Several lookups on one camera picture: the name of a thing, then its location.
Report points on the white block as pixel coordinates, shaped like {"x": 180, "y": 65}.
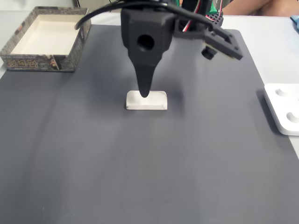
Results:
{"x": 156, "y": 101}

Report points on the patterned open cardboard box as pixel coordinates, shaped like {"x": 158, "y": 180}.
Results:
{"x": 46, "y": 37}

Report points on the green plastic piece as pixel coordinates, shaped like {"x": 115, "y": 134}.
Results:
{"x": 213, "y": 9}

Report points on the dark grey table mat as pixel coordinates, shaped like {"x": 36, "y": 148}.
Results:
{"x": 140, "y": 163}

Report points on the white plastic base with dimples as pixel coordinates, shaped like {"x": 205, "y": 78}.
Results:
{"x": 282, "y": 107}

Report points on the blue object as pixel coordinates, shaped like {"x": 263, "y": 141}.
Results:
{"x": 296, "y": 21}

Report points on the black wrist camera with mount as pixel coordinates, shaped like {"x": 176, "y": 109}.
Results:
{"x": 231, "y": 46}

